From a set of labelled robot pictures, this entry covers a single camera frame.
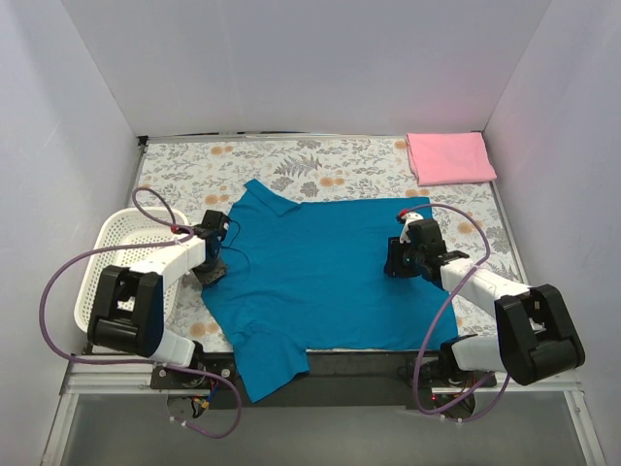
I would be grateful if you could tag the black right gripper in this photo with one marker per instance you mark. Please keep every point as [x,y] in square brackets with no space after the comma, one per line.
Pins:
[394,259]

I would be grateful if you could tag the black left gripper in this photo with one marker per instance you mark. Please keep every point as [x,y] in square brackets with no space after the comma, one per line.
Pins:
[210,273]

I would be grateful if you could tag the teal blue t shirt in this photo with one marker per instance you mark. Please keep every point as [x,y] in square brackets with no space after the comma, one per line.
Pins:
[309,276]

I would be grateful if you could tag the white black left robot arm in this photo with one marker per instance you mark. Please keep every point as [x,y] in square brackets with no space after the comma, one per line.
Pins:
[128,312]

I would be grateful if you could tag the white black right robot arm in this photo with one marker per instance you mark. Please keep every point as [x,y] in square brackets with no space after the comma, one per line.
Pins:
[535,337]

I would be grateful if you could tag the white perforated plastic basket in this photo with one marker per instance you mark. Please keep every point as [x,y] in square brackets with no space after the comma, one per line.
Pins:
[127,227]

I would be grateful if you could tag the floral patterned table mat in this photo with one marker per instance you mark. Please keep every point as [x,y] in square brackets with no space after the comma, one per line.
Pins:
[194,177]

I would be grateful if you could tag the folded pink t shirt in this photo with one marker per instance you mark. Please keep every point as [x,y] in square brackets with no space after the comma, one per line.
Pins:
[441,159]

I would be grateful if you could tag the black front mounting rail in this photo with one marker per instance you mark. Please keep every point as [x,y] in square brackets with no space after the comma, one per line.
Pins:
[335,379]

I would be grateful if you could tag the aluminium table frame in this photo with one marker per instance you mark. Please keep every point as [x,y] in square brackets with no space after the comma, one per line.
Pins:
[352,409]

